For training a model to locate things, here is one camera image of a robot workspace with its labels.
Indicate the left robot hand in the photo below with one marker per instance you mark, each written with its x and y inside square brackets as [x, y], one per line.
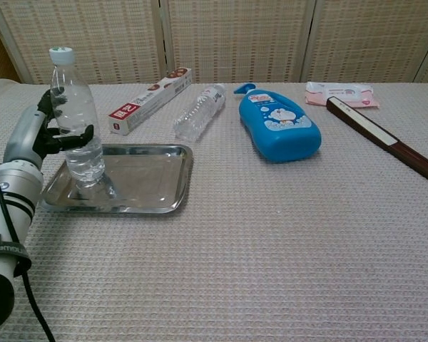
[23, 135]

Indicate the red white cling film box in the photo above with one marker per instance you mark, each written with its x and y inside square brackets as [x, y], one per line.
[146, 103]

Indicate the pink wet wipes pack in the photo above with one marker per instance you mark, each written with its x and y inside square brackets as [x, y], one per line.
[317, 94]

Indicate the clear water bottle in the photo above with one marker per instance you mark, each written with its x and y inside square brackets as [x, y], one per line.
[80, 107]
[198, 112]

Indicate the dark brown folded fan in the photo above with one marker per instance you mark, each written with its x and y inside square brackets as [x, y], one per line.
[371, 130]

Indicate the bamboo folding screen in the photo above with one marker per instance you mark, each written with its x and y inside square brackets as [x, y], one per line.
[235, 35]

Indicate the beige woven tablecloth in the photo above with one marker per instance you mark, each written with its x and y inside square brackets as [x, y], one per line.
[271, 249]

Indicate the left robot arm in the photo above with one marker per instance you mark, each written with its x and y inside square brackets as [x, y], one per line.
[10, 213]

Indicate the stainless steel tray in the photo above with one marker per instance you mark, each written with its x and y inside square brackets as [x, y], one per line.
[146, 178]

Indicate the blue pump soap bottle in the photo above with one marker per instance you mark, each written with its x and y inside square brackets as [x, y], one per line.
[278, 132]

